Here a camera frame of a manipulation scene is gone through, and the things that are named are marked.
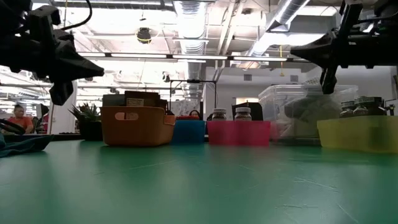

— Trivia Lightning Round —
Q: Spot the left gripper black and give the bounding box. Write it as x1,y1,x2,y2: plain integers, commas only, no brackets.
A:
0,5,105,106

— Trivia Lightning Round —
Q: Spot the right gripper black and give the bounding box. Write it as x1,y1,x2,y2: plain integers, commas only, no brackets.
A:
290,2,398,95

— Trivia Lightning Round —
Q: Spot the dark lid spice jar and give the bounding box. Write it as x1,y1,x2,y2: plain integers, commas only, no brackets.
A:
352,96,387,117
339,100,356,119

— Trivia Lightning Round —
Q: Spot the grey crumpled cloth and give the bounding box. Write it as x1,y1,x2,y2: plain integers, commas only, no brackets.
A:
281,77,343,139

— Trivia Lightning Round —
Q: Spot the small potted succulent plant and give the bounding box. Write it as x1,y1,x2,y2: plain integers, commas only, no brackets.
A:
68,103,104,141

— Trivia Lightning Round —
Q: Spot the clear plastic storage container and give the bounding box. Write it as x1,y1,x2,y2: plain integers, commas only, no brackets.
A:
257,83,359,147

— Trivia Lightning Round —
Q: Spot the yellow plastic bin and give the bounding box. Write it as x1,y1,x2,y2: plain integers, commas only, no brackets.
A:
316,114,398,154

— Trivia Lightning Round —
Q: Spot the dark green cloth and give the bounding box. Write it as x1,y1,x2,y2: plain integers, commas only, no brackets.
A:
0,133,55,158

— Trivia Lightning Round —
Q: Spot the orange plastic bin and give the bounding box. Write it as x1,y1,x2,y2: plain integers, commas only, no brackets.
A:
99,105,178,148

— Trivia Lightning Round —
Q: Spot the pink plastic bin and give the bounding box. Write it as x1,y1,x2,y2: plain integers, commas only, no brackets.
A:
206,120,272,147

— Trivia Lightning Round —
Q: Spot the blue plastic bin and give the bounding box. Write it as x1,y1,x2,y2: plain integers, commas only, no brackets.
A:
170,119,207,145

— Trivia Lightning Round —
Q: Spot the green table mat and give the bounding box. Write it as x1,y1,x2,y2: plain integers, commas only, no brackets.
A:
0,139,398,224

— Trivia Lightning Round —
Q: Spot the silver ceiling ventilation duct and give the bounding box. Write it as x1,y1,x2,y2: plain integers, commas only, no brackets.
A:
172,0,208,100
245,0,312,58

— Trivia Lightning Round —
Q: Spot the black ceiling dome camera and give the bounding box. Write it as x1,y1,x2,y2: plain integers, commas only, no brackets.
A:
136,27,153,45

